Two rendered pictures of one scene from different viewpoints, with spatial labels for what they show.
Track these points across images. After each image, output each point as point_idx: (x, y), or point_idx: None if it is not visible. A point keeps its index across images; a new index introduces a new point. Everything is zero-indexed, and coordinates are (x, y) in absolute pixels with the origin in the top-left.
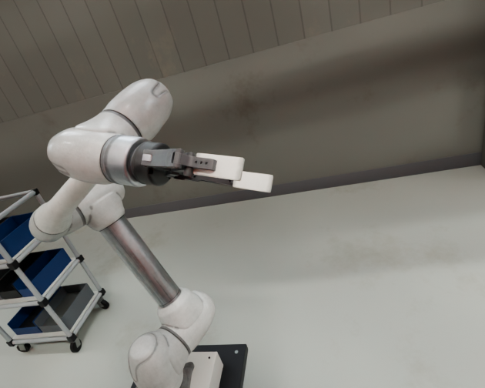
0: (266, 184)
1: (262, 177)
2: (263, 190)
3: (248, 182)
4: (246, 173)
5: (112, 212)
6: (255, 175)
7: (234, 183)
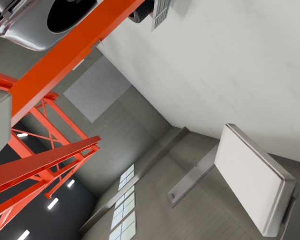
0: (223, 145)
1: (223, 167)
2: (230, 131)
3: (246, 168)
4: (243, 201)
5: None
6: (232, 180)
7: (275, 188)
